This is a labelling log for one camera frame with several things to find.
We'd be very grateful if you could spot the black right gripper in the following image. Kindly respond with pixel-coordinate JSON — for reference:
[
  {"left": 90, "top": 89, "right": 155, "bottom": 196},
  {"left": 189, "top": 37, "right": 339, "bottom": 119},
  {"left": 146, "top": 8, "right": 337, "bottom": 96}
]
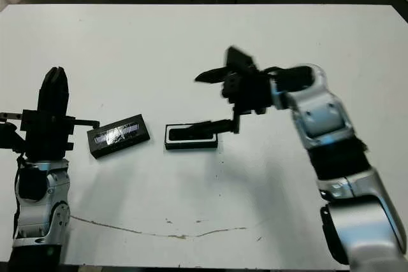
[{"left": 186, "top": 66, "right": 278, "bottom": 135}]

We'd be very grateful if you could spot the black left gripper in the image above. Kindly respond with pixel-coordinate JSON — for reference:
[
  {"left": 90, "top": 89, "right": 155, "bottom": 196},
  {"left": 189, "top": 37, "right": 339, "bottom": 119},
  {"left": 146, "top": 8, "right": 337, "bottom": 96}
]
[{"left": 0, "top": 66, "right": 100, "bottom": 160}]

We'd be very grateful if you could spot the slim black camera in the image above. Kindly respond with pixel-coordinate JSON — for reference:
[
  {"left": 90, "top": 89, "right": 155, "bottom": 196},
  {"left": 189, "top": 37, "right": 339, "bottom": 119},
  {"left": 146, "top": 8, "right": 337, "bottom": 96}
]
[{"left": 168, "top": 127, "right": 215, "bottom": 142}]

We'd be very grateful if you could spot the black box lid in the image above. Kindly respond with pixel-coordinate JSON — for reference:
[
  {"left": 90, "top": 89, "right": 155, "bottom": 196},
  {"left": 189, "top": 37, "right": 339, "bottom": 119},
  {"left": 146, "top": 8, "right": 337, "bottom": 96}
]
[{"left": 86, "top": 113, "right": 151, "bottom": 160}]

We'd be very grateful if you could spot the black box base white insert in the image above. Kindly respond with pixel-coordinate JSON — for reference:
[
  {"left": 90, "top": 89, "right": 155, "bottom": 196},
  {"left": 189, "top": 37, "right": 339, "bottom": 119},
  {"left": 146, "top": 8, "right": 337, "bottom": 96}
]
[{"left": 164, "top": 122, "right": 219, "bottom": 151}]

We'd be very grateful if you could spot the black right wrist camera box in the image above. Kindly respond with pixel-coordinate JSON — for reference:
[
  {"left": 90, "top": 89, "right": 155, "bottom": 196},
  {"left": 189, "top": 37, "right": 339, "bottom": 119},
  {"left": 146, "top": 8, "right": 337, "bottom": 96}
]
[{"left": 224, "top": 46, "right": 262, "bottom": 75}]

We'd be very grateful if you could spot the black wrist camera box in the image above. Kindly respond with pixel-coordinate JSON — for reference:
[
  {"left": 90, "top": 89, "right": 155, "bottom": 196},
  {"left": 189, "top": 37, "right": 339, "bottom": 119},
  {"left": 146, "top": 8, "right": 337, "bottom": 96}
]
[
  {"left": 224, "top": 46, "right": 262, "bottom": 75},
  {"left": 0, "top": 122, "right": 28, "bottom": 151}
]

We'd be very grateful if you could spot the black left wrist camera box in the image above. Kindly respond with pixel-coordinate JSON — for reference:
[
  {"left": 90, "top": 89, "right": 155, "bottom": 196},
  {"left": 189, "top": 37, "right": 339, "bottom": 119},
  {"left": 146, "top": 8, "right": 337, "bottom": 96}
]
[{"left": 0, "top": 122, "right": 28, "bottom": 151}]

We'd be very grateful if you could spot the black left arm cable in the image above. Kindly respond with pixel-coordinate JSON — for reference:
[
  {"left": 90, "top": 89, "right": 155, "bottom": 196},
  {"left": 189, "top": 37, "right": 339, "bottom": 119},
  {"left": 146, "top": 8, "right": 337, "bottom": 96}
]
[{"left": 13, "top": 154, "right": 23, "bottom": 238}]

